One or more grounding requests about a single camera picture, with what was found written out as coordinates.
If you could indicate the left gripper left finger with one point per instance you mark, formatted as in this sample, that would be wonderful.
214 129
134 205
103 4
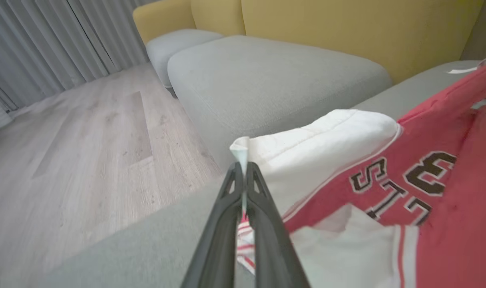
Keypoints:
219 240

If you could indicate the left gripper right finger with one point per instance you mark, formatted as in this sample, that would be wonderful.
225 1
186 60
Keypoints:
271 248

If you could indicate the red jersey with white sleeves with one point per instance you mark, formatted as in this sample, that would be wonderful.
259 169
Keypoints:
447 224

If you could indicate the long grey sofa seat cushion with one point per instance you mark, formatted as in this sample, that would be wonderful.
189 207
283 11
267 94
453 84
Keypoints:
267 84

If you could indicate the small grey sofa seat cushion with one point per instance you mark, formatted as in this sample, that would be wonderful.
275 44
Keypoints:
175 46

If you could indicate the narrow yellow sofa back cushion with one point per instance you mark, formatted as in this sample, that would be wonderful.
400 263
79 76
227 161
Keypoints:
217 16

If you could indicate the yellow sofa end back cushion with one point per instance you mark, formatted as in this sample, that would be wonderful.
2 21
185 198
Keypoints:
163 20

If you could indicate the wide yellow sofa back cushion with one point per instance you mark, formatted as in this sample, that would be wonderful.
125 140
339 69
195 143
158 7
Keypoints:
347 28

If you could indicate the grey pleated curtain panel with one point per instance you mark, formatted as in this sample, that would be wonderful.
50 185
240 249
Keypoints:
111 32
23 48

